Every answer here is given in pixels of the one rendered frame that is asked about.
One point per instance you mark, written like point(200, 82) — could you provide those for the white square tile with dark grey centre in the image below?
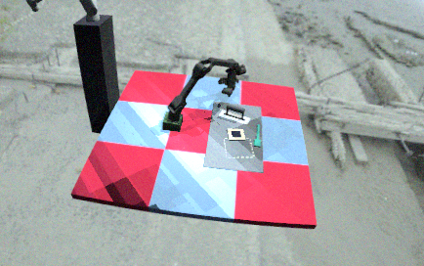
point(236, 134)

